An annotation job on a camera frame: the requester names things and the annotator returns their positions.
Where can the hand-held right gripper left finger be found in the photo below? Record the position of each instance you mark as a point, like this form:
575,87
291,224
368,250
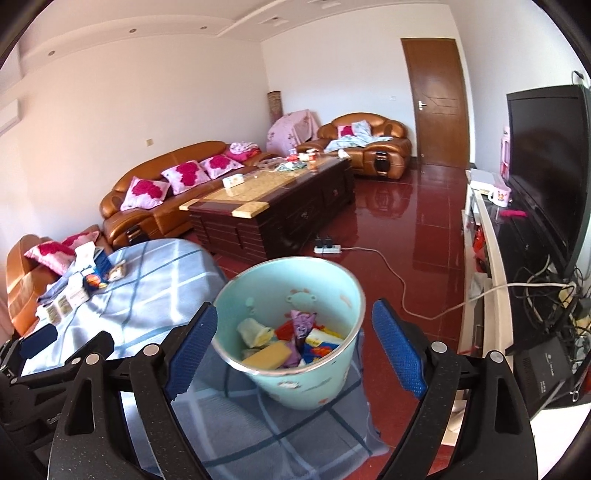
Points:
191,350

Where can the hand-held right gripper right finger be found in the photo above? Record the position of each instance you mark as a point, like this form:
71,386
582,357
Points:
397,348

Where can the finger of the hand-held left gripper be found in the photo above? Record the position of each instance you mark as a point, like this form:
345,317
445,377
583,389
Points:
39,344
105,344

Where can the red blue yellow snack packet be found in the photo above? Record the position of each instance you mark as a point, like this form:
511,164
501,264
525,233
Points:
323,344

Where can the yellow foam block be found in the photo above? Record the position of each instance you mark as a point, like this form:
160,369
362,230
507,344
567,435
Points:
265,355

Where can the purple wrapper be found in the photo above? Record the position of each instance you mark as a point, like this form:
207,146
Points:
300,327

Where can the light blue trash bin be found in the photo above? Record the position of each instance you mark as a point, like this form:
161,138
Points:
295,385

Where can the folded blue plaid cloth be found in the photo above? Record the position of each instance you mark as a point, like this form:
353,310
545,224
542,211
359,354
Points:
53,288

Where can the white cardboard box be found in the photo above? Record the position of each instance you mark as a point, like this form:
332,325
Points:
77,290

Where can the blue and orange snack packet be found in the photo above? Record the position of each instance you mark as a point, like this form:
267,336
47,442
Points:
98,280

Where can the brown leather chaise sofa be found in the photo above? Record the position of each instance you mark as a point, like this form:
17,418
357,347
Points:
21,277

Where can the blue plaid tablecloth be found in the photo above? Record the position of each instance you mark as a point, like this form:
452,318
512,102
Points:
152,286

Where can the beige packet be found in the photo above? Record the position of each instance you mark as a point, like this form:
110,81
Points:
117,270

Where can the large pink flower pillow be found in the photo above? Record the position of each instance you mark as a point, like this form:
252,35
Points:
51,251

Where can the white power strip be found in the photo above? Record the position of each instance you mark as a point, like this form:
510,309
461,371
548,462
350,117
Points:
328,249

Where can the white television stand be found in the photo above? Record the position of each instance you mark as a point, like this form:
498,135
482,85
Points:
489,240

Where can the black router box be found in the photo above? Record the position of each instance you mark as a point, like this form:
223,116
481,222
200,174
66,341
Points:
545,369

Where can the dark wooden coffee table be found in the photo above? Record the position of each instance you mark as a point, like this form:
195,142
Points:
286,221

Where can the white tissue box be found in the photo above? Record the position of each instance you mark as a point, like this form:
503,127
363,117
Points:
233,181

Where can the white and pink mug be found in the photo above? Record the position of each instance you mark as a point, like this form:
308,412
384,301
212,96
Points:
501,194

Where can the white set-top device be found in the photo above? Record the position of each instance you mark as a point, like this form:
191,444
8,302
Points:
485,181

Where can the brown leather armchair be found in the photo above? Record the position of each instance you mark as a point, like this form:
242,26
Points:
397,152

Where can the long brown leather sofa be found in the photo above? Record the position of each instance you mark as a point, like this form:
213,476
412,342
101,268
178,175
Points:
184,153

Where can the clear plastic tray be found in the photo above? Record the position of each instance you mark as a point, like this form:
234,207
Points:
268,162

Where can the red capped jar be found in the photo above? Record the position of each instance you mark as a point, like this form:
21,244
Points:
312,162

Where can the folded pink blanket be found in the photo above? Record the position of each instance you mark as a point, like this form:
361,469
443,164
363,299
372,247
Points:
244,151

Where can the light blue clothes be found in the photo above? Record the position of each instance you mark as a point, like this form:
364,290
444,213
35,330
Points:
364,136

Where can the pink toy box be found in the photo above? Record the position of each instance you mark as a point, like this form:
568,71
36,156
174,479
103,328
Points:
505,154

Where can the small pink flower pillow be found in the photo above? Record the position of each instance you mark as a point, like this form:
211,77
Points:
345,130

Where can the white air conditioner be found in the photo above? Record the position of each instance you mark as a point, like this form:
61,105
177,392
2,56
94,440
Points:
9,117

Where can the black flat television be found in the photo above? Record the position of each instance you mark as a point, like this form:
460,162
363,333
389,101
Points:
545,161

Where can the pink floral cover cloth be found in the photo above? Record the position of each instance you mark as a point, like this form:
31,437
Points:
295,129

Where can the brown wooden door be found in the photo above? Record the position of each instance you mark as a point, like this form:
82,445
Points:
436,101

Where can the rolled patterned mat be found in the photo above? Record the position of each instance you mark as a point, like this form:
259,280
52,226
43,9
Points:
274,108

